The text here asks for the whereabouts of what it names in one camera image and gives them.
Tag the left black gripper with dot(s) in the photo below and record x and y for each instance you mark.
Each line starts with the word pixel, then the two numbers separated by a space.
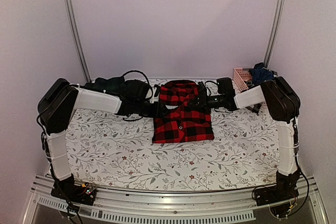
pixel 157 112

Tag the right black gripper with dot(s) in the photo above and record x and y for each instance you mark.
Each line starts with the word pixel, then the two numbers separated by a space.
pixel 202 104

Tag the red black plaid shirt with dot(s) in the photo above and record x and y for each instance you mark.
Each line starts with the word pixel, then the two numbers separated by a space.
pixel 185 122

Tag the dark green plaid skirt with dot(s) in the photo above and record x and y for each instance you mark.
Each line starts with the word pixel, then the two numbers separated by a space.
pixel 112 85

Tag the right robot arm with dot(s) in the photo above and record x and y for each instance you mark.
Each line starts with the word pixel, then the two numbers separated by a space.
pixel 283 105

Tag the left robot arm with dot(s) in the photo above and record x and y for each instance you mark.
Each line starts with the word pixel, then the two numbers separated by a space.
pixel 116 95

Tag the pink plastic basket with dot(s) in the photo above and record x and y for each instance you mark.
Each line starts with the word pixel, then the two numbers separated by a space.
pixel 241 76

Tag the grey white plaid cloth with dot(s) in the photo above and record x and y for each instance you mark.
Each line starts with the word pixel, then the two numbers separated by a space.
pixel 256 108

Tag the dark blue garment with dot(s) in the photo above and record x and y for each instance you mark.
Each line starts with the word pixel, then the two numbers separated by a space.
pixel 261 74

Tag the floral patterned table mat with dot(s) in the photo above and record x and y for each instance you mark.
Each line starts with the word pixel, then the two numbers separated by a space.
pixel 106 139

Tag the front aluminium rail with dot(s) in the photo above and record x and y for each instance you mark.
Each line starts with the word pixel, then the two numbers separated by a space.
pixel 123 205

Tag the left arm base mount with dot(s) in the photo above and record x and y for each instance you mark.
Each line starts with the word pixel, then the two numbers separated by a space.
pixel 67 189

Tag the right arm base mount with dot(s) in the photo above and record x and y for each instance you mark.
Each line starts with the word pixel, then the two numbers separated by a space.
pixel 284 194

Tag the right aluminium frame post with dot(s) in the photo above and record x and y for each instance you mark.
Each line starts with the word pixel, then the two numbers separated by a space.
pixel 274 31

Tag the aluminium frame post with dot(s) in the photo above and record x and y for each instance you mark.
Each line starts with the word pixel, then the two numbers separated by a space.
pixel 76 39
pixel 274 31

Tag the left aluminium frame post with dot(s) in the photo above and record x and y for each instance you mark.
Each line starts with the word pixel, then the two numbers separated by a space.
pixel 76 39

